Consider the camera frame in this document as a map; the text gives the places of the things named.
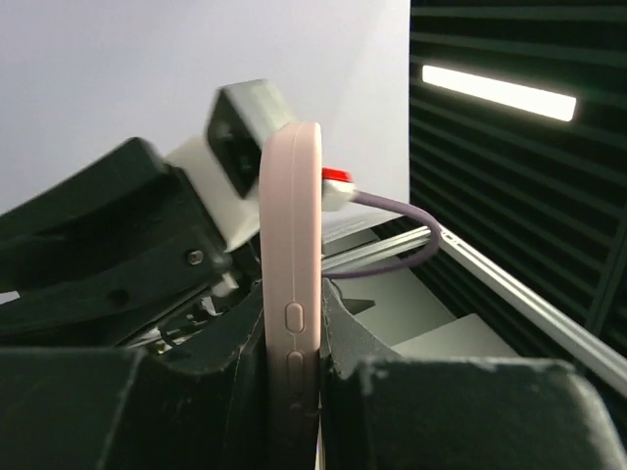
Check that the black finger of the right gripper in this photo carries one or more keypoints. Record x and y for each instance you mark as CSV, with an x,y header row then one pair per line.
x,y
125,232

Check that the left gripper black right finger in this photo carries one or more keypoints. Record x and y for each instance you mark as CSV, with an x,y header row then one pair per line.
x,y
384,411

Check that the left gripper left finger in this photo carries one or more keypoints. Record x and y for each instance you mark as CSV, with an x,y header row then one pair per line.
x,y
199,406

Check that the phone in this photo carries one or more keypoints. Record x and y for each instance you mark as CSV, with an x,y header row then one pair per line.
x,y
290,212

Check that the ceiling light strip lower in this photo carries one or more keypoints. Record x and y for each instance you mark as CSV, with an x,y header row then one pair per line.
x,y
532,100

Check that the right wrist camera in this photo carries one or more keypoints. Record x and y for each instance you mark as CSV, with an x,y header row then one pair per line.
x,y
223,162

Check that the aluminium frame rail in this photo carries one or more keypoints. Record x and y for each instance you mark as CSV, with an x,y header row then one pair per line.
x,y
592,352

